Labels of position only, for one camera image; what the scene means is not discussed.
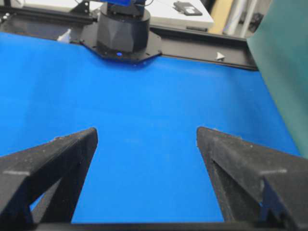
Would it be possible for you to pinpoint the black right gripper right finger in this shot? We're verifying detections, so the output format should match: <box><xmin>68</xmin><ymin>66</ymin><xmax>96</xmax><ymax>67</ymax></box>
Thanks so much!
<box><xmin>196</xmin><ymin>127</ymin><xmax>308</xmax><ymax>229</ymax></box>

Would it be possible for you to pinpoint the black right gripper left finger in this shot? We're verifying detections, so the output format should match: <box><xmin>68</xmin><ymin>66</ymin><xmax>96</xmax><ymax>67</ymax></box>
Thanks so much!
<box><xmin>0</xmin><ymin>128</ymin><xmax>98</xmax><ymax>226</ymax></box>

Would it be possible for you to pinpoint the blue table cloth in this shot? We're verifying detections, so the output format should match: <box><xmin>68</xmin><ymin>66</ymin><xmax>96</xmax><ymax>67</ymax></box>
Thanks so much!
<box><xmin>0</xmin><ymin>33</ymin><xmax>299</xmax><ymax>223</ymax></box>

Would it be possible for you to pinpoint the green backdrop sheet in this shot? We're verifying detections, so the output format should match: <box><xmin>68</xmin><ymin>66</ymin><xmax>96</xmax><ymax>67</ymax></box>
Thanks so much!
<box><xmin>247</xmin><ymin>0</ymin><xmax>308</xmax><ymax>157</ymax></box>

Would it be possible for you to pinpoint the white side table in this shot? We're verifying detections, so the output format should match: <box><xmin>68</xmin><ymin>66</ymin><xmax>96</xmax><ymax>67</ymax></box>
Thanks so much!
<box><xmin>21</xmin><ymin>0</ymin><xmax>215</xmax><ymax>27</ymax></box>

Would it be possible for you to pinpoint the black device on table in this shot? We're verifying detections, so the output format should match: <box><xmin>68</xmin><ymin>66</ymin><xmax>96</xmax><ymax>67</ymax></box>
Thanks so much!
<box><xmin>173</xmin><ymin>1</ymin><xmax>203</xmax><ymax>16</ymax></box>

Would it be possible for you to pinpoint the black aluminium table frame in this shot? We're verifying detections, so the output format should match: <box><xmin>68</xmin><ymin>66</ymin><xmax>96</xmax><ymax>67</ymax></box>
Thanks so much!
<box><xmin>0</xmin><ymin>1</ymin><xmax>258</xmax><ymax>70</ymax></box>

